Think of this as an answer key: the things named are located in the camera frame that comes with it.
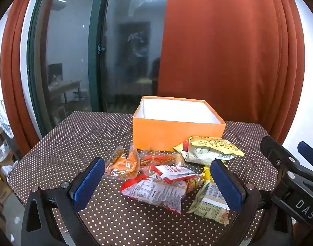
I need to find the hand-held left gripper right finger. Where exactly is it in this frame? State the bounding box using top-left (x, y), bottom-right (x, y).
top-left (210, 158), bottom-right (294, 246)

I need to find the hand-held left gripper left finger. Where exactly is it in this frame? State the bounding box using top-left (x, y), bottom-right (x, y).
top-left (20, 157), bottom-right (106, 246)

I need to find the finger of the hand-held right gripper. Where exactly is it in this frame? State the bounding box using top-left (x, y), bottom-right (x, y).
top-left (260, 136), bottom-right (309, 185)
top-left (297, 141), bottom-right (313, 173)

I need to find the small yellow snack packet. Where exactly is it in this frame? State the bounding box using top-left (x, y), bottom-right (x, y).
top-left (186, 179), bottom-right (230, 225)

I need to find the small clear orange snack packet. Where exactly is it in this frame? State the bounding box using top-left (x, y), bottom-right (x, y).
top-left (105, 146), bottom-right (126, 177)

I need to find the large yellow chip bag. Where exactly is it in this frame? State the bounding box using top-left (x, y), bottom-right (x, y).
top-left (173, 136), bottom-right (245, 166)

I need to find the tall clear orange snack packet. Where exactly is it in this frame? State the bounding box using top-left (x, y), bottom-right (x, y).
top-left (117, 143), bottom-right (141, 180)

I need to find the large red white snack packet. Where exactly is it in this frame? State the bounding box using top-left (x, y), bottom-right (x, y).
top-left (121, 174), bottom-right (188, 214)

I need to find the orange cardboard box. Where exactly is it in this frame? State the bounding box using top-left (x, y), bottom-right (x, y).
top-left (132, 96), bottom-right (226, 152)

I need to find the clear red snack packet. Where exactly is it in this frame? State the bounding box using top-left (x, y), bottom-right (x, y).
top-left (140, 152), bottom-right (185, 171)

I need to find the brown polka dot tablecloth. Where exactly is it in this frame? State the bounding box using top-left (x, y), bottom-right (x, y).
top-left (6, 111), bottom-right (295, 246)

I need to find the white printed plastic bag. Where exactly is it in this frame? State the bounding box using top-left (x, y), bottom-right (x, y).
top-left (0, 100), bottom-right (15, 139)

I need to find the wide orange curtain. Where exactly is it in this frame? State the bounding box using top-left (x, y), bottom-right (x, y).
top-left (156, 0), bottom-right (307, 144)

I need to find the green framed glass window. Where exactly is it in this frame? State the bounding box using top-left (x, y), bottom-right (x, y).
top-left (27, 0), bottom-right (170, 134)

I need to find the narrow orange curtain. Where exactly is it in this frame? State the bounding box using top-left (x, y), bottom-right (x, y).
top-left (0, 0), bottom-right (44, 157)

